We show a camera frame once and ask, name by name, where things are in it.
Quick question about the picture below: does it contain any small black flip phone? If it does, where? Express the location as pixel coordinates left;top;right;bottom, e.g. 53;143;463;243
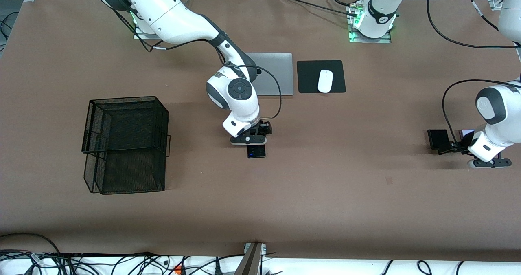
427;129;450;150

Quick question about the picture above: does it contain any black mouse pad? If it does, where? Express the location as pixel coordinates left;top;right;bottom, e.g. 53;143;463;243
297;60;346;94

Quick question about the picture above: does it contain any white computer mouse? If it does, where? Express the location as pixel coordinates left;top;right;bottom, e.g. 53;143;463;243
317;70;333;93

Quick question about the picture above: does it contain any black arching cable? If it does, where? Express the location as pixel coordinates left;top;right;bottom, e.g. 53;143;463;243
0;232;61;256

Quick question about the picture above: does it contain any silver closed laptop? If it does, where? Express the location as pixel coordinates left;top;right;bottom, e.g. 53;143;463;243
243;53;294;96

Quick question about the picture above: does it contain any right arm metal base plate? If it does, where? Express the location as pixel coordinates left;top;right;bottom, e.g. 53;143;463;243
134;22;165;40

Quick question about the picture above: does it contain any aluminium camera post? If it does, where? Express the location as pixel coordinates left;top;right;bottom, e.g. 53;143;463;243
234;242;267;275

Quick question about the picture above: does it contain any black mesh two-tier tray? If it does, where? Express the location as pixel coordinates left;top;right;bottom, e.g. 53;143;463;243
81;96;171;195

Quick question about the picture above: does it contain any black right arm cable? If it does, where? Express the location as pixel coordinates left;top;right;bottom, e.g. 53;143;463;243
112;0;282;121

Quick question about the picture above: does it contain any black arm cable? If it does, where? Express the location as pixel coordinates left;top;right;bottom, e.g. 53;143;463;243
112;0;282;121
426;0;521;145

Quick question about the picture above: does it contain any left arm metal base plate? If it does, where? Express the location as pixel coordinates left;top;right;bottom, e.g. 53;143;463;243
349;29;392;44

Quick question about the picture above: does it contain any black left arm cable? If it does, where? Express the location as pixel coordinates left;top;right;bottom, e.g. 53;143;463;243
426;0;521;145

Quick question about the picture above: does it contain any black cable across table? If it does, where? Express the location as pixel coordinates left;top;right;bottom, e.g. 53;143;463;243
278;0;359;15

